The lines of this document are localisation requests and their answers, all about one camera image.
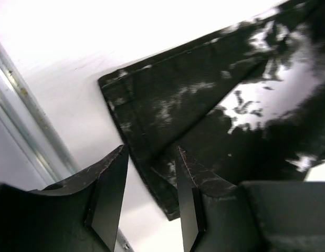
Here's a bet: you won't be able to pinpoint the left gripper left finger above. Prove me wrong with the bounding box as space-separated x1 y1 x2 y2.
0 145 129 251

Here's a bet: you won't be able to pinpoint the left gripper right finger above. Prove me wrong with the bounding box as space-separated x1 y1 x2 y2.
175 148 325 251

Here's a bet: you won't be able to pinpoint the black white tie-dye trousers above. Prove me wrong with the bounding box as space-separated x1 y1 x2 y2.
98 1 325 221

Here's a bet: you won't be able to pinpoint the aluminium rail frame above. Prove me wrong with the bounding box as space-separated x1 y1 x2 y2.
0 44 131 251

